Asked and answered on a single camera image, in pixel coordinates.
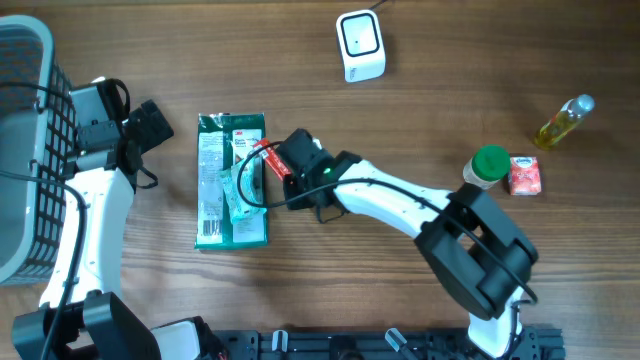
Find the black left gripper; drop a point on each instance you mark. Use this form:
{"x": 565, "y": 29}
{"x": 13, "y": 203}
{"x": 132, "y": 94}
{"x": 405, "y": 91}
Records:
{"x": 157, "y": 131}

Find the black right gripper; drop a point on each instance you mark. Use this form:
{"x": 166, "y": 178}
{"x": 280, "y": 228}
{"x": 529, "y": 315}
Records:
{"x": 305, "y": 203}

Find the red stick packet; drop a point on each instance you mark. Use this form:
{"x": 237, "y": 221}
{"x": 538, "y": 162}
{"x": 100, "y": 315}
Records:
{"x": 272, "y": 159}

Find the teal candy wrapper packet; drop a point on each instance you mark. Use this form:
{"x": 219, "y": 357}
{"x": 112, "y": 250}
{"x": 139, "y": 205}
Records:
{"x": 243, "y": 190}

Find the green glove packet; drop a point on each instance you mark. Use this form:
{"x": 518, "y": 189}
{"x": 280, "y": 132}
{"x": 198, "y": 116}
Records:
{"x": 223, "y": 140}

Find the green lidded white jar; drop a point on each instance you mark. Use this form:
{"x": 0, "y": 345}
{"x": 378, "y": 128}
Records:
{"x": 489, "y": 165}

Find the pink tissue box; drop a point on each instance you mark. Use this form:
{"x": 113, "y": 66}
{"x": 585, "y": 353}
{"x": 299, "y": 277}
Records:
{"x": 524, "y": 176}

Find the yellow drink bottle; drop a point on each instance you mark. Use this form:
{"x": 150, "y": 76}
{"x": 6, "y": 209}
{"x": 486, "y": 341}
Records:
{"x": 567, "y": 119}

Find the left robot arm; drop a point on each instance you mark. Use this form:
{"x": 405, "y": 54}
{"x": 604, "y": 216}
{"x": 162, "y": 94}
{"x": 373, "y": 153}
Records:
{"x": 68, "y": 179}

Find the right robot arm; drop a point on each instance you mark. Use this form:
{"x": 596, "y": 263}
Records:
{"x": 479, "y": 255}

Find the white barcode scanner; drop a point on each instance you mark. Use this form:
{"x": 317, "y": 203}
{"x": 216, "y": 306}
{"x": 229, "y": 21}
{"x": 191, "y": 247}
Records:
{"x": 361, "y": 45}

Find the grey plastic shopping basket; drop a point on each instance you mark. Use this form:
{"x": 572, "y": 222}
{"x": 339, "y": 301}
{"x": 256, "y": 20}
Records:
{"x": 37, "y": 132}

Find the black mounting rail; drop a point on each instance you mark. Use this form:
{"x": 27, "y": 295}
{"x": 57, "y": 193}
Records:
{"x": 451, "y": 343}

